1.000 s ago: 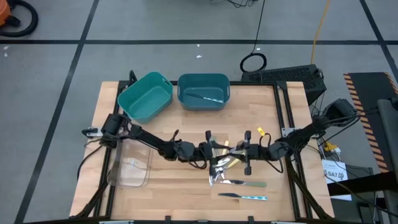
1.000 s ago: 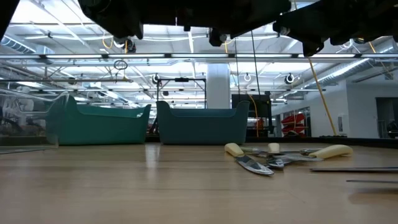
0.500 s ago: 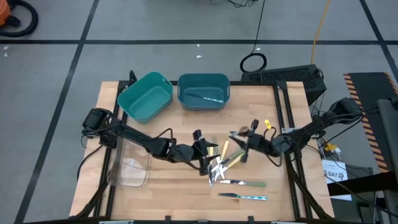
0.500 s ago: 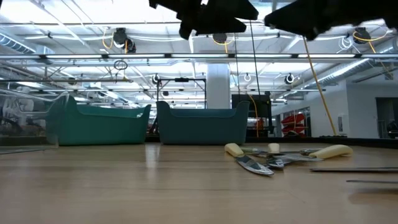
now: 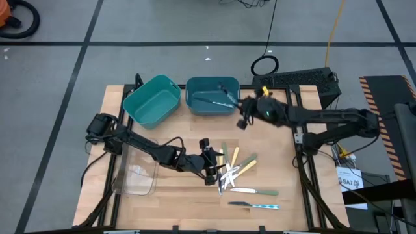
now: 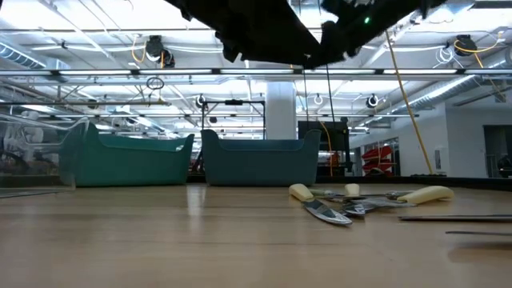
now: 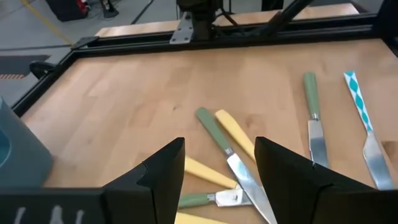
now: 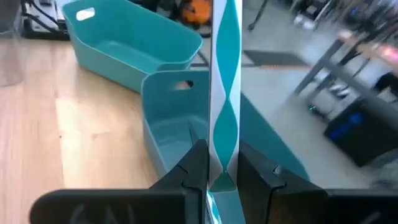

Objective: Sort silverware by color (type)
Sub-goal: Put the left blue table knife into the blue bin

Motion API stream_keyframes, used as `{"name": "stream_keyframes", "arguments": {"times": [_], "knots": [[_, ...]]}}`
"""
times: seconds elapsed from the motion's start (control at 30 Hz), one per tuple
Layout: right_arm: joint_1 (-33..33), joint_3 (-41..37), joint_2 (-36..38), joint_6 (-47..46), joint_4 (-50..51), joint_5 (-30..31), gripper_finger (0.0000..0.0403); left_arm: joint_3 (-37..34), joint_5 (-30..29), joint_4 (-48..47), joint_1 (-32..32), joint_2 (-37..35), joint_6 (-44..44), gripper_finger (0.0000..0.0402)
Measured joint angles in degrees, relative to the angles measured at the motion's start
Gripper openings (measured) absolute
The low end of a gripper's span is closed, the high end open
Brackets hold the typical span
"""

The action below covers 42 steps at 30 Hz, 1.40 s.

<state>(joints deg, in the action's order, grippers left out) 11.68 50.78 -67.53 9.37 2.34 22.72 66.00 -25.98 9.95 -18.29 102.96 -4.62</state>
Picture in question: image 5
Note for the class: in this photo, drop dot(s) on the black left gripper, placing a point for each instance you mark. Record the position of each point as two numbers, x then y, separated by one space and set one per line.
198 162

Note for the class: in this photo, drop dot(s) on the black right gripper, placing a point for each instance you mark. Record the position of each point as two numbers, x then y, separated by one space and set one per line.
252 110

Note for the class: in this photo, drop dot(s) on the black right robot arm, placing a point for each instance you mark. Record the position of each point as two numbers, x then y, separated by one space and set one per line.
325 115

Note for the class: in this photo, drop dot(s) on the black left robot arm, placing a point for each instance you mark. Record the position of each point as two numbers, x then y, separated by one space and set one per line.
139 143

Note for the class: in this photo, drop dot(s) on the yellow tape tag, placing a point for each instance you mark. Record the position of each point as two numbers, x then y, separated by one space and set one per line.
266 90

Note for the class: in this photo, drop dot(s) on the dark blue plastic bin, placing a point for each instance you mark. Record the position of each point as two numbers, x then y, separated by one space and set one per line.
201 87

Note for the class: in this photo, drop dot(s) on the black computer case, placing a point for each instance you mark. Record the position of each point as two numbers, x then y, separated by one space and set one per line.
299 78

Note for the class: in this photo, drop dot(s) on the clear plastic bin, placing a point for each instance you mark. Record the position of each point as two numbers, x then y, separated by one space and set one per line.
143 182

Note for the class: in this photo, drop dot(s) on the teal green plastic bin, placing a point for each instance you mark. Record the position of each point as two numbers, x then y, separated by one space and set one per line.
152 104

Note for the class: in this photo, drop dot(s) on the yellow power plug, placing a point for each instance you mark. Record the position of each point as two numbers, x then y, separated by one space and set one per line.
344 152

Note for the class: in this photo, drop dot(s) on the white paper sign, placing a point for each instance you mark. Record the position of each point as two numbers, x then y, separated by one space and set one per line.
344 174

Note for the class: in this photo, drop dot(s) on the black hazard-striped platform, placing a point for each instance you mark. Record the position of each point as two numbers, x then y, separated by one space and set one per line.
383 94

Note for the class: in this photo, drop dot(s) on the black metal stand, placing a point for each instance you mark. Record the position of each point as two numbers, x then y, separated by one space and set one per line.
373 195

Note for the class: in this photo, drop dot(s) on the orange vacuum cleaner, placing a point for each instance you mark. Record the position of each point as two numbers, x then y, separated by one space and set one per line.
4 13

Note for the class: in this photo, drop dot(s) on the black aluminium table frame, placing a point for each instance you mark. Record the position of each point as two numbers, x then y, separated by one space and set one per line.
114 208

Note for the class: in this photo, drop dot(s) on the grey metal post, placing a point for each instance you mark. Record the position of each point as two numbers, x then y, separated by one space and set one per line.
406 136

